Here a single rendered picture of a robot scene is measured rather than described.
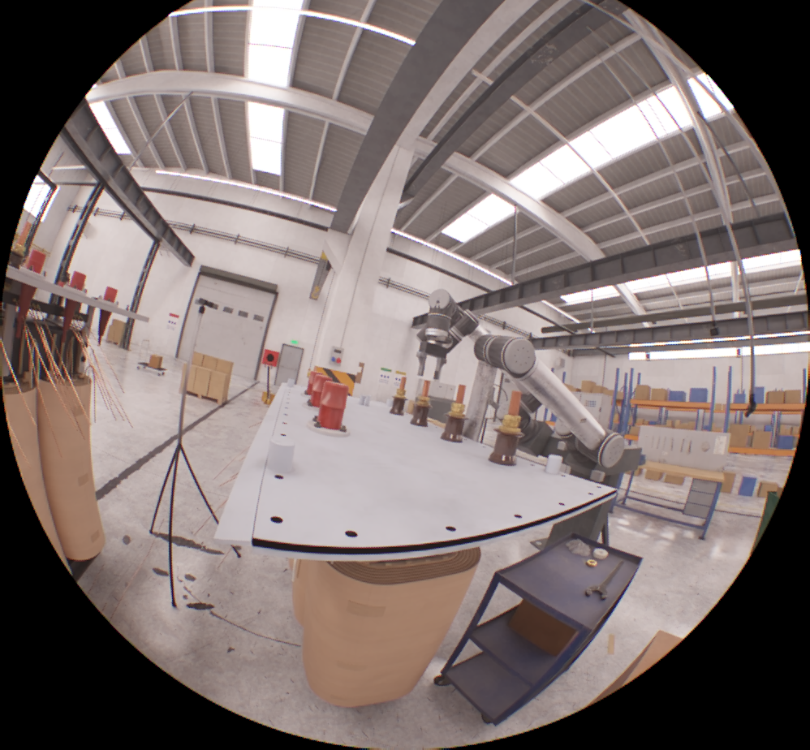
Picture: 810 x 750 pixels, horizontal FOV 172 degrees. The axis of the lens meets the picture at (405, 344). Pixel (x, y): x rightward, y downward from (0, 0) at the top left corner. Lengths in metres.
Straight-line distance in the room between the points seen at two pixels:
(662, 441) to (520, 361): 4.56
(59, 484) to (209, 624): 1.01
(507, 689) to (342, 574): 1.26
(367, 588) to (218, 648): 1.23
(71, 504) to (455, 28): 4.37
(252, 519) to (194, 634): 1.56
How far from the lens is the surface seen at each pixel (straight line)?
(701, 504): 4.76
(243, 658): 1.74
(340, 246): 6.71
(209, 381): 7.07
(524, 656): 1.38
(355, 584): 0.68
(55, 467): 1.63
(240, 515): 0.32
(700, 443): 5.33
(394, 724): 1.63
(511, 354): 1.07
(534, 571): 1.24
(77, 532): 1.83
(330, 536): 0.30
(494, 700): 1.67
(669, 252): 7.11
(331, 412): 0.72
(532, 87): 9.49
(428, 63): 3.50
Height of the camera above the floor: 1.53
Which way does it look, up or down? 8 degrees up
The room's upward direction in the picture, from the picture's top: 12 degrees clockwise
